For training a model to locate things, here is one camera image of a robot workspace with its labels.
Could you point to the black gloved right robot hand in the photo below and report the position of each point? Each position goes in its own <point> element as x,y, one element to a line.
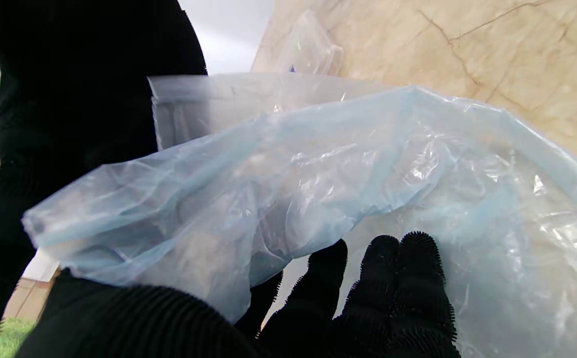
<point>79,89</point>

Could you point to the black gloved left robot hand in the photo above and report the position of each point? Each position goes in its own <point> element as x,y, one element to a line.
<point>382,308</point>

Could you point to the clear bubble film sheet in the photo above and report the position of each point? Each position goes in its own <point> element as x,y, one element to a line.
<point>318,174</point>

